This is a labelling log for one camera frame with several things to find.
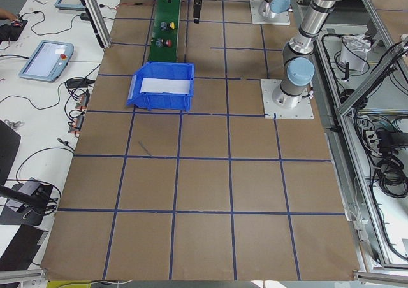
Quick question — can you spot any green conveyor belt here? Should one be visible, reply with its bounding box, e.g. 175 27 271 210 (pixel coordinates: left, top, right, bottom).
148 0 181 62

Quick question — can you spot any teach pendant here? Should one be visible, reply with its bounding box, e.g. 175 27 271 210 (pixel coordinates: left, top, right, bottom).
18 40 74 82
54 0 85 11

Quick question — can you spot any aluminium frame post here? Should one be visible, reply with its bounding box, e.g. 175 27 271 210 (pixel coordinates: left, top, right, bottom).
80 0 112 49

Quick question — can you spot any far teach pendant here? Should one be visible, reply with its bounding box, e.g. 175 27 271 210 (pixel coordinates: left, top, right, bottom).
54 0 85 11

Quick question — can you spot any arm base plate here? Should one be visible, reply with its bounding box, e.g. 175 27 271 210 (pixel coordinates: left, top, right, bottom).
261 79 314 120
250 0 291 25

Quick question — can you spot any blue bin left side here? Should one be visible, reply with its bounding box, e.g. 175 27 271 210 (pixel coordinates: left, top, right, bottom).
127 62 194 112

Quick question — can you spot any white foam pad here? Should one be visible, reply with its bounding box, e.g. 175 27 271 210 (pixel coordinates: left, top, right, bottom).
140 78 191 94

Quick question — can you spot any near teach pendant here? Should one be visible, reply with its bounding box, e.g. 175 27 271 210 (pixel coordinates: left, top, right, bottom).
18 40 74 82

